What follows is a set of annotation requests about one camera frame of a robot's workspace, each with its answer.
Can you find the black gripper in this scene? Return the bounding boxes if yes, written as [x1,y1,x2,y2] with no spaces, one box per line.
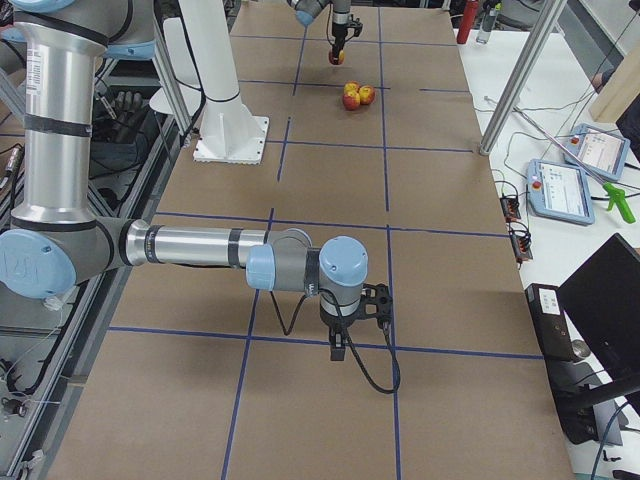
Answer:
[330,12,349,52]
[320,291,364,361]

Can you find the lone red yellow apple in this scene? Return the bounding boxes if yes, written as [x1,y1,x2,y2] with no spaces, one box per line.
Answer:
[328,50,345,65]

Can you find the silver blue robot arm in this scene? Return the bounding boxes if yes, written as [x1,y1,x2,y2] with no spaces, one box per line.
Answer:
[1,1,370,360]
[287,0,353,65]

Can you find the back red yellow apple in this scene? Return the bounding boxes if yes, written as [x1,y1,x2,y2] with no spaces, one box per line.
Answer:
[343,81,360,94]

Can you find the front red yellow apple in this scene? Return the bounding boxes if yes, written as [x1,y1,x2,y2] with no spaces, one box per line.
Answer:
[342,90,361,111]

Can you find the right red yellow apple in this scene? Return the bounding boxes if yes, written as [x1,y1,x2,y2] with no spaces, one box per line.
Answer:
[358,85,376,105]

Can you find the red water bottle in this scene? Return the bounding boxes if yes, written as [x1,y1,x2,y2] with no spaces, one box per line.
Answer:
[456,0,479,45]

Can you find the clear water bottle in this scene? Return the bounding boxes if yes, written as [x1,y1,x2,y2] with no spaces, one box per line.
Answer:
[476,0,502,44]

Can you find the near orange connector board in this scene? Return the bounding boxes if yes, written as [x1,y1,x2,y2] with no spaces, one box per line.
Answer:
[507,221,533,265]

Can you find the orange connector board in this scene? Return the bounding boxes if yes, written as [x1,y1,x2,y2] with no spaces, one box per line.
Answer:
[499,180,521,222]
[507,221,533,265]

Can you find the far orange connector board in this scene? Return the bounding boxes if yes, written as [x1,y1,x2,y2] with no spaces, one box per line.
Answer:
[499,180,521,222]

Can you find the black computer box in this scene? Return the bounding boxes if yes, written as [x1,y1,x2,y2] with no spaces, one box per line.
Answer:
[525,283,623,446]

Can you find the near blue teach pendant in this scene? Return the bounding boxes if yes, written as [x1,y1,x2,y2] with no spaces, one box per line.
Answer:
[526,159,595,225]

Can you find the blue teach pendant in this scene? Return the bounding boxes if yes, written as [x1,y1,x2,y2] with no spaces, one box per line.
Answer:
[526,159,595,225]
[566,123,630,181]

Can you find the black monitor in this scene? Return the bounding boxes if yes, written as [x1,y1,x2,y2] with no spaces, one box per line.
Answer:
[559,234,639,379]

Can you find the wooden beam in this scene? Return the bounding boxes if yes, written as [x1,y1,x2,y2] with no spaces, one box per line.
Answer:
[589,44,639,123]

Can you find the far blue teach pendant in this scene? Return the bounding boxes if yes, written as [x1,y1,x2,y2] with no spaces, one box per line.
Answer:
[566,123,630,181]

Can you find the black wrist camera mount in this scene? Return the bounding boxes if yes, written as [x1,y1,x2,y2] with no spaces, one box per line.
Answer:
[359,283,393,332]
[346,14,363,38]

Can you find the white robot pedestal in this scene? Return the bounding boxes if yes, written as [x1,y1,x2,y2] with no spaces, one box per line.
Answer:
[179,1,269,165]

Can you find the aluminium frame post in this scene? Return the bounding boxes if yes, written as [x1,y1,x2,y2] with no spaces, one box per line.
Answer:
[479,0,567,156]

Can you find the green handled grabber tool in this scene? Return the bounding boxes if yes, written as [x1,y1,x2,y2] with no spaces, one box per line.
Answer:
[513,107,636,224]

